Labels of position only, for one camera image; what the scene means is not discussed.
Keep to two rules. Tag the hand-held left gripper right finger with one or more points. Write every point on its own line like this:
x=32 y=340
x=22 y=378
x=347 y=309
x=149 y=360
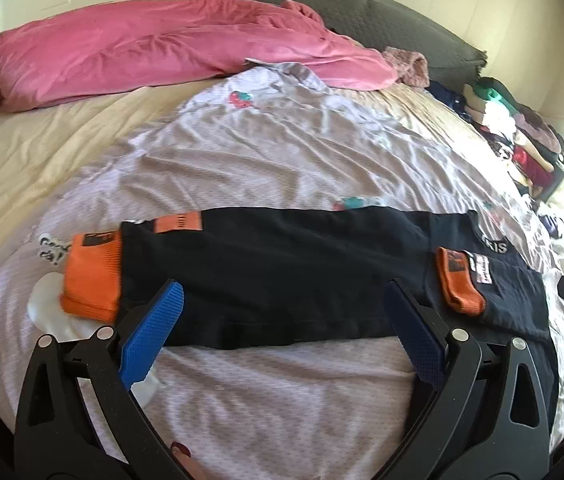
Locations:
x=414 y=330

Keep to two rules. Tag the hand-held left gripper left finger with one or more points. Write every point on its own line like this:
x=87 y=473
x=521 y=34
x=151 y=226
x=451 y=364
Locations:
x=154 y=330

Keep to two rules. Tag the black garment with orange cuffs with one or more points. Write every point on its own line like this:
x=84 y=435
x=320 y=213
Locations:
x=287 y=280

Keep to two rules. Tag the pile of folded clothes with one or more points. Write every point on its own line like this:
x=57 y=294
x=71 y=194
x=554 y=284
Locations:
x=512 y=135

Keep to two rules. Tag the person's foot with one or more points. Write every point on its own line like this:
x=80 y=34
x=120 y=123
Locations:
x=186 y=462

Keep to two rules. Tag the lilac strawberry print blanket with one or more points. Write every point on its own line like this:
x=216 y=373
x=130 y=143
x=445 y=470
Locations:
x=262 y=160

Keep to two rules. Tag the beige bed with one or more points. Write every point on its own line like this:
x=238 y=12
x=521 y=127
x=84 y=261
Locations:
x=11 y=160

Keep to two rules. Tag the pink floral garment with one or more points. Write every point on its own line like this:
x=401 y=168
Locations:
x=409 y=67

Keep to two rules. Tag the pink blanket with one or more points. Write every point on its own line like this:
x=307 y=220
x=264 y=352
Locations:
x=111 y=55

